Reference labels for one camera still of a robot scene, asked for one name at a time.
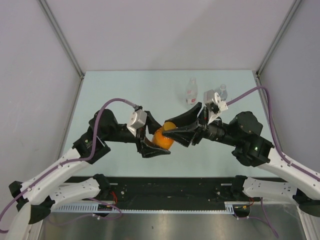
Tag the right aluminium frame post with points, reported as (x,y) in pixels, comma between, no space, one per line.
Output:
(279,35)

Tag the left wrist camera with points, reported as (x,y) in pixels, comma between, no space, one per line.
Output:
(136,121)

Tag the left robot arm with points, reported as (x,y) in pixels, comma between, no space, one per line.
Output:
(43,193)

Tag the white slotted cable duct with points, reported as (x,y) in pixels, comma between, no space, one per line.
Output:
(99,208)

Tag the clear bottle blue green label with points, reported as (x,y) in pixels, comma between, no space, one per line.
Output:
(222,92)

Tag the aluminium frame post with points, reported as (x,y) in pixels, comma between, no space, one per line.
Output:
(48,13)
(279,35)

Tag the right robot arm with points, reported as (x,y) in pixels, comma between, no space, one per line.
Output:
(299,186)

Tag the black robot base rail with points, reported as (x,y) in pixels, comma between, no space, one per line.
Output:
(197,193)

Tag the orange juice bottle cap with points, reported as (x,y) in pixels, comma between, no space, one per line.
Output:
(167,126)

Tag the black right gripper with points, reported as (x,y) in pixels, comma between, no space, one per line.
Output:
(184,136)

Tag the left aluminium frame post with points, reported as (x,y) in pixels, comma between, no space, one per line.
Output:
(48,13)

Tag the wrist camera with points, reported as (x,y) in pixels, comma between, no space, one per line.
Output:
(214,104)
(136,121)

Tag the clear bottle red white label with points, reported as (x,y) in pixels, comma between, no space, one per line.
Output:
(191,92)

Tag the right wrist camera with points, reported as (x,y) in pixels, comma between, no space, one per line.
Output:
(214,104)

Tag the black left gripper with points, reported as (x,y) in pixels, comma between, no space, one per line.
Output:
(146,149)

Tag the small orange juice bottle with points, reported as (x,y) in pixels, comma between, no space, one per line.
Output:
(161,140)

